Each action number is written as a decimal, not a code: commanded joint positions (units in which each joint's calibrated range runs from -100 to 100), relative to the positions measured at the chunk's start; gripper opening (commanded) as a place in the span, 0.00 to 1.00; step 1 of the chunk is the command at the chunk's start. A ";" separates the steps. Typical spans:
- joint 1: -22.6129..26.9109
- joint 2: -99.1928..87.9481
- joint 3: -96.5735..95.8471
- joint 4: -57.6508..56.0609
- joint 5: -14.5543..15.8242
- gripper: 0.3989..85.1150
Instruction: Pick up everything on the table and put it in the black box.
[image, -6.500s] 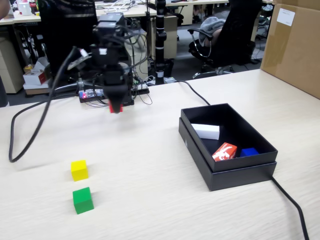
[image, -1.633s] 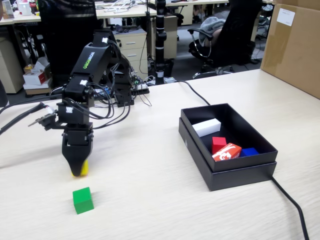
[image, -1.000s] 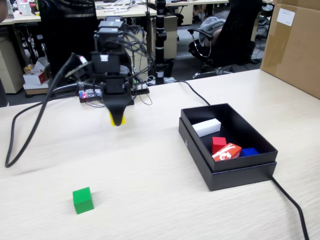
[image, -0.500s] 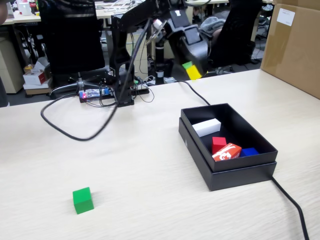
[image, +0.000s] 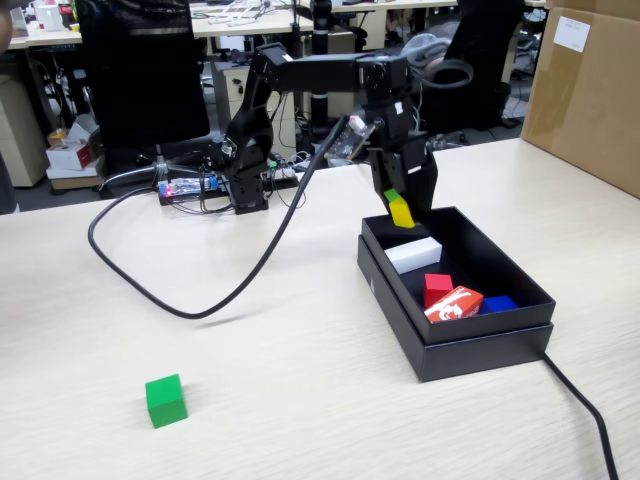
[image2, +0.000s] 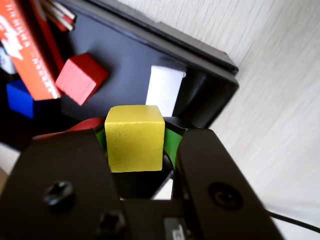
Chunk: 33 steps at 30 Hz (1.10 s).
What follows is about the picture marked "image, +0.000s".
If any black and white pole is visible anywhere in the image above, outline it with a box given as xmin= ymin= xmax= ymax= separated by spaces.
xmin=299 ymin=0 xmax=349 ymax=169

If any grey garment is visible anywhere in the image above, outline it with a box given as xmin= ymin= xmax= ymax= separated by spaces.
xmin=399 ymin=32 xmax=454 ymax=76

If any white folding stand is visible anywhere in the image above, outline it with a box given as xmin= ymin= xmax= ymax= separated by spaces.
xmin=207 ymin=0 xmax=274 ymax=26

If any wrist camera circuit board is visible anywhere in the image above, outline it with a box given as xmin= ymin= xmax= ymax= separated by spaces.
xmin=323 ymin=115 xmax=377 ymax=162

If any black mesh office chair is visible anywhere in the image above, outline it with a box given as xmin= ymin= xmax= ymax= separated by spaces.
xmin=74 ymin=0 xmax=221 ymax=194

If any beige low cabinet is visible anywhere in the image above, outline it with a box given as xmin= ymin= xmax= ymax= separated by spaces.
xmin=0 ymin=89 xmax=49 ymax=189

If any black cardboard box tray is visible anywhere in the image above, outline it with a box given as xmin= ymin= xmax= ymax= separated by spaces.
xmin=360 ymin=205 xmax=557 ymax=346

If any thick black camera cable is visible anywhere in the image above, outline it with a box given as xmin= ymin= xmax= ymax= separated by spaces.
xmin=87 ymin=114 xmax=349 ymax=320

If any black open box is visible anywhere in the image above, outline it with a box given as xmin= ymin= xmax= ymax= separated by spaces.
xmin=356 ymin=234 xmax=555 ymax=384

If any beige office desk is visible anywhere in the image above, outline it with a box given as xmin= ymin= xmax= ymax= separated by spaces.
xmin=0 ymin=7 xmax=314 ymax=51

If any green wooden cube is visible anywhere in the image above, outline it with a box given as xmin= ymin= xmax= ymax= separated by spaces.
xmin=145 ymin=373 xmax=189 ymax=430

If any blue cube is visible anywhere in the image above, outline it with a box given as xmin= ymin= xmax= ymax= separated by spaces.
xmin=479 ymin=295 xmax=518 ymax=316

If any beige tall cabinet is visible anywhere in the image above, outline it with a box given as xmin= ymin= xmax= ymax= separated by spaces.
xmin=324 ymin=30 xmax=359 ymax=119

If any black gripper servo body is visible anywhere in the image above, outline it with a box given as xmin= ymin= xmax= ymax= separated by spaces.
xmin=362 ymin=97 xmax=419 ymax=154

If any large brown cardboard box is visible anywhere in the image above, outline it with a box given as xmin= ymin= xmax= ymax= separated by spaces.
xmin=519 ymin=0 xmax=640 ymax=199

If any orange box with white print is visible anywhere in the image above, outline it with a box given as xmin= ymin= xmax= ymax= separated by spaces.
xmin=423 ymin=285 xmax=485 ymax=325

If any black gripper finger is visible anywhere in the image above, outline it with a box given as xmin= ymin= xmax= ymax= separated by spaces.
xmin=368 ymin=147 xmax=407 ymax=206
xmin=398 ymin=132 xmax=441 ymax=225

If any black power cable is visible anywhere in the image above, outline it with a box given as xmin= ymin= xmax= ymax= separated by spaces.
xmin=541 ymin=351 xmax=621 ymax=480

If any red wooden cube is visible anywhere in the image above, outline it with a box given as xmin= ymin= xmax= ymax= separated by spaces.
xmin=423 ymin=272 xmax=454 ymax=309

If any white rectangular block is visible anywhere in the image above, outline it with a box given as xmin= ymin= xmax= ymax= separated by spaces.
xmin=383 ymin=236 xmax=444 ymax=275

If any yellow wooden cube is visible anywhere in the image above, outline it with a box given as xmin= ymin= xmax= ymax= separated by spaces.
xmin=389 ymin=196 xmax=417 ymax=230

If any clear photo frame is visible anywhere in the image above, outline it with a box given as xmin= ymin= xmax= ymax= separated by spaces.
xmin=8 ymin=5 xmax=29 ymax=39

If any beige drawer pedestal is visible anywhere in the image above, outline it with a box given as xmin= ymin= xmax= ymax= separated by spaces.
xmin=212 ymin=59 xmax=297 ymax=162

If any white and red cardboard box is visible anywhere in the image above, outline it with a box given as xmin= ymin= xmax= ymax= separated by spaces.
xmin=45 ymin=113 xmax=104 ymax=180

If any black chair with chrome armrest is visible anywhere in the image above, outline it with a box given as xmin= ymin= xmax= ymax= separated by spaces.
xmin=374 ymin=0 xmax=526 ymax=159

